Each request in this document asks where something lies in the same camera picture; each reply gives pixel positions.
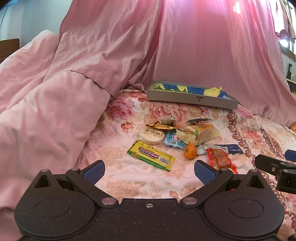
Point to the grey tray with painted liner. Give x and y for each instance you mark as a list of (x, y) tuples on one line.
[(189, 94)]

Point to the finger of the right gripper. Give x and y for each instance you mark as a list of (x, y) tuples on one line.
[(290, 155), (268, 164)]

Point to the yellow green snack bar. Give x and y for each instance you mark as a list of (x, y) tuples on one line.
[(151, 155)]

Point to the pink duvet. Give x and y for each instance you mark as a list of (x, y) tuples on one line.
[(45, 122)]

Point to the packaged bread loaf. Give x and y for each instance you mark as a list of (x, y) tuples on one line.
[(197, 134)]

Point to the dark blue stick sachets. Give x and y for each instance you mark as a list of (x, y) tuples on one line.
[(229, 148)]

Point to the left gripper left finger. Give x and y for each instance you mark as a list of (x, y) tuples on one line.
[(84, 182)]

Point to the wooden headboard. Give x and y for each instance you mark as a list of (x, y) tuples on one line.
[(8, 47)]

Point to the round biscuit pack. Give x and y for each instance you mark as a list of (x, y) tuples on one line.
[(151, 136)]

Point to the red dried meat packet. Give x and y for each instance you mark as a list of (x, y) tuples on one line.
[(219, 156)]

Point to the small orange mandarin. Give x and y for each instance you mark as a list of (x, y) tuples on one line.
[(190, 152)]

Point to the pink curtain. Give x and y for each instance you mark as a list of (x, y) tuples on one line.
[(228, 44)]

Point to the dark clear snack packet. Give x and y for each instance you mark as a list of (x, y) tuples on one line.
[(196, 121)]

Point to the gold foil snack packet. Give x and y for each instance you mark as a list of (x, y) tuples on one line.
[(167, 123)]

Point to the light blue candy packet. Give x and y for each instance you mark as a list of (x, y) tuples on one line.
[(172, 140)]

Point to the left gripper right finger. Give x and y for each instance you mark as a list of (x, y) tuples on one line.
[(214, 182)]

